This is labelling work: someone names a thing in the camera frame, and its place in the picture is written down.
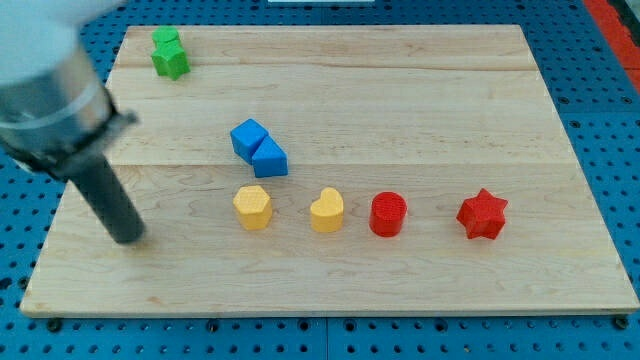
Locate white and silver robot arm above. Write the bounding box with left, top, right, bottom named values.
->
left=1, top=0, right=137, bottom=178

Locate blue triangle block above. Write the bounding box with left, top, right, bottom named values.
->
left=251, top=136, right=288, bottom=178

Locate blue cube block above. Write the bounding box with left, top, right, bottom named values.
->
left=230, top=118, right=269, bottom=165

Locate yellow heart block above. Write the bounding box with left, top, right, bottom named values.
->
left=310, top=187, right=344, bottom=233

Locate wooden board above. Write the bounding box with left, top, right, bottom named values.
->
left=21, top=25, right=639, bottom=318

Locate yellow hexagon block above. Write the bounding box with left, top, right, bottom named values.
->
left=232, top=185, right=273, bottom=231

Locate red cylinder block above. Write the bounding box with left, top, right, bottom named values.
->
left=369, top=192, right=408, bottom=237

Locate red star block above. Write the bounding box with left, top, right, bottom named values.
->
left=456, top=188, right=508, bottom=240

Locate green star block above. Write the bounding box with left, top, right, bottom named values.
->
left=151, top=42, right=191, bottom=80

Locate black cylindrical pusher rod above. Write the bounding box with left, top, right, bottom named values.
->
left=70, top=155, right=145, bottom=244

